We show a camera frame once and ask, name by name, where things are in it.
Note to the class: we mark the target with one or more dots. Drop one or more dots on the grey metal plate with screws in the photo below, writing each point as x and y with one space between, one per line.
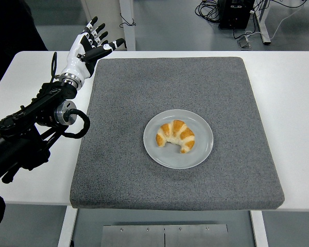
164 236

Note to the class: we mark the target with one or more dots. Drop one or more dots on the golden croissant bread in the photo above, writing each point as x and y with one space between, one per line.
175 128

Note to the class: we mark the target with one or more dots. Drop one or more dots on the white desk leg with foot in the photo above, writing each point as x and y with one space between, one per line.
264 31

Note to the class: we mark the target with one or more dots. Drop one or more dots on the person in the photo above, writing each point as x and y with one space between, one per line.
10 25

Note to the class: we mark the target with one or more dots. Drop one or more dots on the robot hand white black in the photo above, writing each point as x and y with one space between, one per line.
76 61

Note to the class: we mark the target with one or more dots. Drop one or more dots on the white table leg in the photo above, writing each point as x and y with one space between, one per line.
258 231
67 226

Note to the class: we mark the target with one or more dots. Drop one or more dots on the white square post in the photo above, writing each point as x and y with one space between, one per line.
128 36

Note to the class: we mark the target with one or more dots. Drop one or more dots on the grey felt mat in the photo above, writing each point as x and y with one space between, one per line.
208 77

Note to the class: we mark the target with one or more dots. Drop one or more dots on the white cabinet panel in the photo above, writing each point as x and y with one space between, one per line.
110 10

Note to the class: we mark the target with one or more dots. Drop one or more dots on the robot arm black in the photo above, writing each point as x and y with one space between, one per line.
15 144

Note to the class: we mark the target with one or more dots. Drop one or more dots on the black computer tower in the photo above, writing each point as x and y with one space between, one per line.
234 15

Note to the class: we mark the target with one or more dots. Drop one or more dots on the grey round plate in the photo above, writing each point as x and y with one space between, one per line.
195 157

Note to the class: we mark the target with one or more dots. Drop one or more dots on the grey power adapter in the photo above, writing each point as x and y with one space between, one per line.
244 43

